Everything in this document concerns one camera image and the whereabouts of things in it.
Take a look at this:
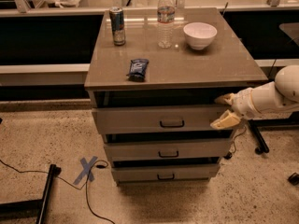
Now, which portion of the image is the grey drawer cabinet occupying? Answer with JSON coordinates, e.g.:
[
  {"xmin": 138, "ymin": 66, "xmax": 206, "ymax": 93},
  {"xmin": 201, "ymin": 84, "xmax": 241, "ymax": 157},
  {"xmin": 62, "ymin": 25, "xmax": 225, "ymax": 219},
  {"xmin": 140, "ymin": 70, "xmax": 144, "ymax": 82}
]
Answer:
[{"xmin": 84, "ymin": 7, "xmax": 269, "ymax": 187}]

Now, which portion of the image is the blue tape cross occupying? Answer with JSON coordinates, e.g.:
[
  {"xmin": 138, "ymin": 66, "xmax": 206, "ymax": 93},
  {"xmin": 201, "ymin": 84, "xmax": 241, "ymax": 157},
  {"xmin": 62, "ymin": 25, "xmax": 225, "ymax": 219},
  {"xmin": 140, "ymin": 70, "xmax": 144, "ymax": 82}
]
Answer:
[{"xmin": 73, "ymin": 156, "xmax": 97, "ymax": 185}]

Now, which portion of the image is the black floor cable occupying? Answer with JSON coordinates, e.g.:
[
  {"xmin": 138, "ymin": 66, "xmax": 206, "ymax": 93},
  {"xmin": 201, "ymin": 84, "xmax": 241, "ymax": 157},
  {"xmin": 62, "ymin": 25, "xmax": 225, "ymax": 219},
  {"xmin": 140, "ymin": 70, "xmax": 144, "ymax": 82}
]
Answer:
[{"xmin": 0, "ymin": 159, "xmax": 116, "ymax": 224}]

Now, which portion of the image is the black metal stand left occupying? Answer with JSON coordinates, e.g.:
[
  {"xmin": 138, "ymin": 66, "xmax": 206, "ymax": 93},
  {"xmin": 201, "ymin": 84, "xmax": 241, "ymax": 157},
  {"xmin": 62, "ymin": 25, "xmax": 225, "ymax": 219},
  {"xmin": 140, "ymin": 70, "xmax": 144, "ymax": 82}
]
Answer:
[{"xmin": 0, "ymin": 164, "xmax": 61, "ymax": 224}]

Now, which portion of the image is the grey top drawer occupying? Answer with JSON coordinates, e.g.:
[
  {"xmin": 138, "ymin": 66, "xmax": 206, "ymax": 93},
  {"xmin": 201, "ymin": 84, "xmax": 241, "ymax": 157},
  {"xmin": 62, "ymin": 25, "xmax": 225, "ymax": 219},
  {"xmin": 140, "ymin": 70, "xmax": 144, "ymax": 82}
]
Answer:
[{"xmin": 91, "ymin": 105, "xmax": 247, "ymax": 135}]

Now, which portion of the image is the silver blue drink can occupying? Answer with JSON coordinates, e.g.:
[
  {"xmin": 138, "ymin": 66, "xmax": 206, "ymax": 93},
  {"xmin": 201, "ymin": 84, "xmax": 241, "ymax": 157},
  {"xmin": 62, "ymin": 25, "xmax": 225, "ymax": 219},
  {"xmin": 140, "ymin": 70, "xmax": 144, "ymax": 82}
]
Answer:
[{"xmin": 109, "ymin": 7, "xmax": 125, "ymax": 46}]

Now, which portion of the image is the grey bottom drawer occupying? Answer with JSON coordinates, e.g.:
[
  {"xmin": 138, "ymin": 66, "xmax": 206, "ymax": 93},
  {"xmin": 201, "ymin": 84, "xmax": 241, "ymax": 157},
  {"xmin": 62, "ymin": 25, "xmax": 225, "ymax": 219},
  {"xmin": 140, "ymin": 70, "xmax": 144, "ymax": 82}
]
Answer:
[{"xmin": 111, "ymin": 163, "xmax": 220, "ymax": 183}]

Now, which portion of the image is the grey middle drawer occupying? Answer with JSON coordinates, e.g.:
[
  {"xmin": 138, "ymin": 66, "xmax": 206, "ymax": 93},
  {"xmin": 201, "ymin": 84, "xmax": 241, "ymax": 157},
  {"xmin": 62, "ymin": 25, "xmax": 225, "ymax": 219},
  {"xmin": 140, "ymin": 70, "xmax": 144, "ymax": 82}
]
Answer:
[{"xmin": 104, "ymin": 138, "xmax": 232, "ymax": 161}]

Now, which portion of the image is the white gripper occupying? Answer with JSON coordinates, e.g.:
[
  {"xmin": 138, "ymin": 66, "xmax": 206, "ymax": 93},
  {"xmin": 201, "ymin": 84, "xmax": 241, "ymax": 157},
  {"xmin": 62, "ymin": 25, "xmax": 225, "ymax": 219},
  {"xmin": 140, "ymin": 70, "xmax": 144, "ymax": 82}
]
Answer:
[{"xmin": 210, "ymin": 88, "xmax": 258, "ymax": 130}]

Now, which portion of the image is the grey drawer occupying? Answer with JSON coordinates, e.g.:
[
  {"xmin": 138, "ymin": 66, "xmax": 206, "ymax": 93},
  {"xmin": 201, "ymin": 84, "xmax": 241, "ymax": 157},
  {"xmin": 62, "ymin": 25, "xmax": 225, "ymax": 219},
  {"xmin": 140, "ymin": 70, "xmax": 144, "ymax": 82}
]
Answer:
[
  {"xmin": 104, "ymin": 138, "xmax": 232, "ymax": 161},
  {"xmin": 111, "ymin": 163, "xmax": 220, "ymax": 183},
  {"xmin": 91, "ymin": 105, "xmax": 247, "ymax": 135}
]

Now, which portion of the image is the black caster far right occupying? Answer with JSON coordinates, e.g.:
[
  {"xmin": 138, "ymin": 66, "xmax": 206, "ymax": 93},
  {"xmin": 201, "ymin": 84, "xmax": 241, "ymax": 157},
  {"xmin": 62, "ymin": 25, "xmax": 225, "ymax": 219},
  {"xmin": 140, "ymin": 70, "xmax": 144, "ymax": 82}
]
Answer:
[{"xmin": 288, "ymin": 173, "xmax": 299, "ymax": 186}]

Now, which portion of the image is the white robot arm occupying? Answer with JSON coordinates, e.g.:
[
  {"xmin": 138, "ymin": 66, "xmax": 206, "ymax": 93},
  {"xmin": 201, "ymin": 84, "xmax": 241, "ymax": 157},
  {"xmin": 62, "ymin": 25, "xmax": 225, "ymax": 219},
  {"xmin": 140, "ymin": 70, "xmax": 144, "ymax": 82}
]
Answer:
[{"xmin": 210, "ymin": 65, "xmax": 299, "ymax": 130}]

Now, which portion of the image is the black stand leg right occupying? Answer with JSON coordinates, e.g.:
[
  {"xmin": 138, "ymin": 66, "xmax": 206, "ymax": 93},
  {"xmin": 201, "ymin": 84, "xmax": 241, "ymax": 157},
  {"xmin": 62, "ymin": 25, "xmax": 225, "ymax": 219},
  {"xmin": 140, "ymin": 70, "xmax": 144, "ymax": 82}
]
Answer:
[{"xmin": 248, "ymin": 120, "xmax": 269, "ymax": 155}]

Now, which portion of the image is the dark blue snack packet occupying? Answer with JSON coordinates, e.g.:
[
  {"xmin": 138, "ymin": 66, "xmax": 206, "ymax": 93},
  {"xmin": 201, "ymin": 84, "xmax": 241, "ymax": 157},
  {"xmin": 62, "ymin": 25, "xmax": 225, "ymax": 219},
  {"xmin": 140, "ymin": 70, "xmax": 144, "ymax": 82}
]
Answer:
[{"xmin": 127, "ymin": 59, "xmax": 149, "ymax": 82}]

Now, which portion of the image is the clear plastic water bottle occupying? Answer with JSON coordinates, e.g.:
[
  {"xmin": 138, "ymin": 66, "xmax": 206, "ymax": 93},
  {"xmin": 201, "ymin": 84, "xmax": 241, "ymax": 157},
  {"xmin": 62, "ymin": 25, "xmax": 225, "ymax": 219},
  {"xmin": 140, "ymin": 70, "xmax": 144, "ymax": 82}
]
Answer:
[{"xmin": 157, "ymin": 0, "xmax": 175, "ymax": 49}]

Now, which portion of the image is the white ceramic bowl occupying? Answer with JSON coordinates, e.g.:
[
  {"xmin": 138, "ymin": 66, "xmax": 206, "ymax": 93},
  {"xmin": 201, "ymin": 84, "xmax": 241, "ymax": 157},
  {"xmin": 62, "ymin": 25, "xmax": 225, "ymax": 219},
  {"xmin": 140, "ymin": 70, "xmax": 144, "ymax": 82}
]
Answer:
[{"xmin": 183, "ymin": 22, "xmax": 218, "ymax": 50}]

